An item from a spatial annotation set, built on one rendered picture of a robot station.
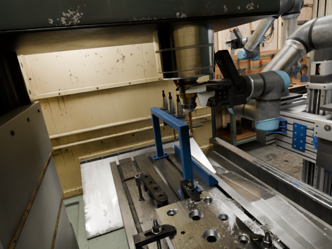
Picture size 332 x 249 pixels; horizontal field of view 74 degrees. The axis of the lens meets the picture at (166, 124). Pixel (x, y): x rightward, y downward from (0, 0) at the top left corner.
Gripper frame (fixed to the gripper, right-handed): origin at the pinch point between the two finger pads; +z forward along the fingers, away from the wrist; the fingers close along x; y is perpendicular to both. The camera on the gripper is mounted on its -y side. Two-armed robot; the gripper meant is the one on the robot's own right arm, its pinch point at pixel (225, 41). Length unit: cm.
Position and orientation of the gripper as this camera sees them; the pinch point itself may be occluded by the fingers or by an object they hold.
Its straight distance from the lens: 214.7
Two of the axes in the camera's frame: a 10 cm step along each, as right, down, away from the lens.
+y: 2.3, 9.1, 3.5
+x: 7.9, -3.8, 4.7
